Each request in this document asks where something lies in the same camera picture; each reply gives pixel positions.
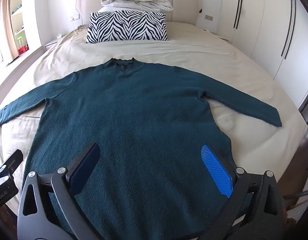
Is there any zebra print pillow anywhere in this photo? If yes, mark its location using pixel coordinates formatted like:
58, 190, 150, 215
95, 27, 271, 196
86, 10, 168, 44

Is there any bed with beige sheet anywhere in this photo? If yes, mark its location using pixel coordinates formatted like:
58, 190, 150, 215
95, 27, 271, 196
0, 21, 308, 240

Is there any white wall shelf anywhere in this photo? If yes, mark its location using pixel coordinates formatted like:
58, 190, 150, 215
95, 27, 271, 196
9, 0, 32, 58

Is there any white bedside table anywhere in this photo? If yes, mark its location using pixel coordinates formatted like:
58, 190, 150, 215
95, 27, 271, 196
44, 39, 62, 52

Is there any white folded duvet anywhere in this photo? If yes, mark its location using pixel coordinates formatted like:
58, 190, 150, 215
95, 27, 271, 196
101, 0, 174, 13

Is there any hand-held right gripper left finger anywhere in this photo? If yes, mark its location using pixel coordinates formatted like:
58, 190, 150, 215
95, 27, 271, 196
17, 142, 107, 240

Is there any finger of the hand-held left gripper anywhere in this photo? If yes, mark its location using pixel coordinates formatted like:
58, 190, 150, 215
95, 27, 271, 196
0, 149, 23, 178

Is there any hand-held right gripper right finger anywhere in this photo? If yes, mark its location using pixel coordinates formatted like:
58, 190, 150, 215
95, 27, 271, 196
191, 144, 286, 240

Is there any dark teal knit sweater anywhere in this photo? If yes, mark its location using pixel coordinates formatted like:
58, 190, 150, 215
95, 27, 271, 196
0, 57, 283, 240

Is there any white wardrobe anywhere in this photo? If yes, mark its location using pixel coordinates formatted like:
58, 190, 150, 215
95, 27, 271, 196
220, 0, 308, 110

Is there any beige upholstered headboard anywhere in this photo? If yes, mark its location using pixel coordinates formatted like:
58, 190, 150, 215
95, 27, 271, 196
76, 0, 203, 30

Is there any black wardrobe handle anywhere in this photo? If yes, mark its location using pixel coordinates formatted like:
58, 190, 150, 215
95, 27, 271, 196
284, 0, 297, 59
233, 0, 241, 29
281, 0, 293, 57
236, 0, 245, 30

